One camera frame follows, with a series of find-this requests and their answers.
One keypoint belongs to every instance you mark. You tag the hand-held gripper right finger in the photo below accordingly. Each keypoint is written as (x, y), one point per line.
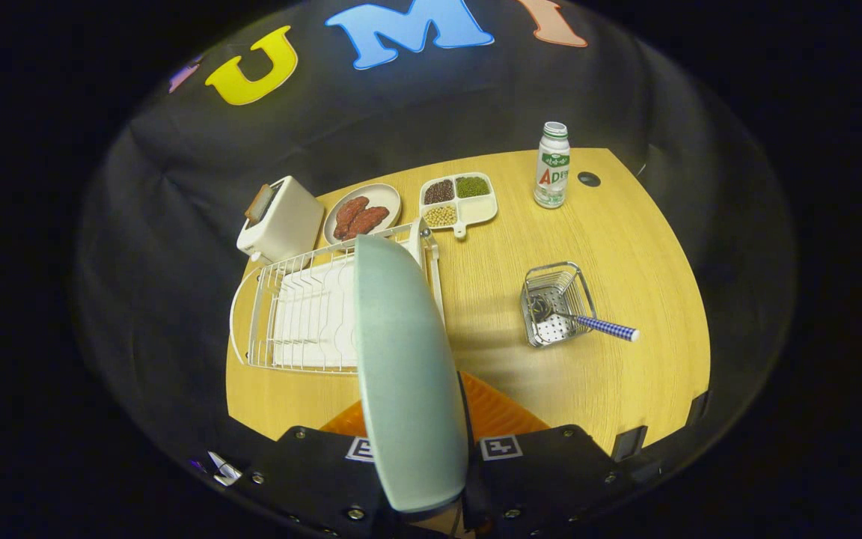
(543, 479)

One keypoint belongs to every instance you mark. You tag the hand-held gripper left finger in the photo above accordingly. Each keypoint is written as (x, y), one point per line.
(311, 479)

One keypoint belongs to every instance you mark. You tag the pale green plate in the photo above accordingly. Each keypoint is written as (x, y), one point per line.
(408, 374)

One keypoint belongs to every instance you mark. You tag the white oval plate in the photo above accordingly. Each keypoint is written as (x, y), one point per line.
(382, 198)

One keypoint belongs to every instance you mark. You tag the small shiny silver object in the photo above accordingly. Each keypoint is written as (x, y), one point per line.
(223, 468)

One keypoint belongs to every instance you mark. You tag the white toaster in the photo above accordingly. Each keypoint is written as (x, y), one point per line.
(289, 224)

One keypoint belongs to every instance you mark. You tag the red sausage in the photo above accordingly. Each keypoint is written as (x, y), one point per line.
(370, 221)
(350, 213)

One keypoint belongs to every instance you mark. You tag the white divided tray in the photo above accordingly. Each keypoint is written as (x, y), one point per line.
(476, 211)

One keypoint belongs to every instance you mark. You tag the toast bread slice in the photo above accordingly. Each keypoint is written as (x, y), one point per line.
(259, 203)

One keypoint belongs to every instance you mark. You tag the yellow soybeans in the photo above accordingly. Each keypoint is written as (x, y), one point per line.
(440, 215)

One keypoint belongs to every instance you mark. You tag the green mung beans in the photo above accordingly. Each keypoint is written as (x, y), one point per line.
(472, 186)

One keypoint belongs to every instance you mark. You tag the dark red beans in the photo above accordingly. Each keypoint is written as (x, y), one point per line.
(439, 192)

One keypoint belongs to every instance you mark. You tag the white drink bottle green label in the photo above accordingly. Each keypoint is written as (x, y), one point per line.
(552, 172)

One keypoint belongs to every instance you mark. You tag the black backdrop cloth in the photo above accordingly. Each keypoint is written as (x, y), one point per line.
(251, 142)

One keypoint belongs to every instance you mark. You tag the black table edge bracket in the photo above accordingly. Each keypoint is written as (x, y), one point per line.
(629, 443)
(699, 408)

